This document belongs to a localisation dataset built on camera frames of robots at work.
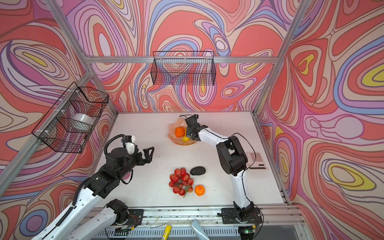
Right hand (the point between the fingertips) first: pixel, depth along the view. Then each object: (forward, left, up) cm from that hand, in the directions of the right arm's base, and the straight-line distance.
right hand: (194, 134), depth 101 cm
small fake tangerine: (-37, -1, -1) cm, 37 cm away
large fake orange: (+1, +10, +1) cm, 10 cm away
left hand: (-21, +24, +18) cm, 37 cm away
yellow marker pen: (-55, +14, -2) cm, 57 cm away
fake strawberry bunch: (-32, +9, -3) cm, 33 cm away
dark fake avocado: (-26, -1, 0) cm, 26 cm away
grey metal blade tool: (-55, 0, +2) cm, 55 cm away
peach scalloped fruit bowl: (0, +16, 0) cm, 16 cm away
